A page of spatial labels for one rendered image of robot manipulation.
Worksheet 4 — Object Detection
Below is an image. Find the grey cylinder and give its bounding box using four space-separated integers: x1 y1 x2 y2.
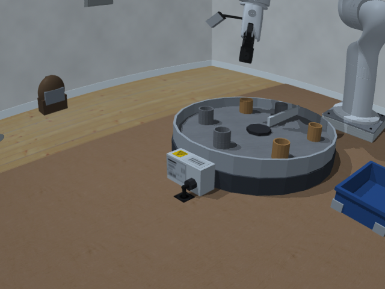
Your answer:
213 126 231 149
274 102 288 114
199 106 214 125

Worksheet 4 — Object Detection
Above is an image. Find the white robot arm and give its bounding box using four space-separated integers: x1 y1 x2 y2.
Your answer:
206 0 385 125

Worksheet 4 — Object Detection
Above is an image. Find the bronze bushing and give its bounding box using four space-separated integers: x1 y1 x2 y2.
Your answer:
271 138 290 158
307 122 322 142
239 98 253 114

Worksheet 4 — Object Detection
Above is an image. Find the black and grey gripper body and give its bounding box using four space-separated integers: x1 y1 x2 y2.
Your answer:
240 2 268 42

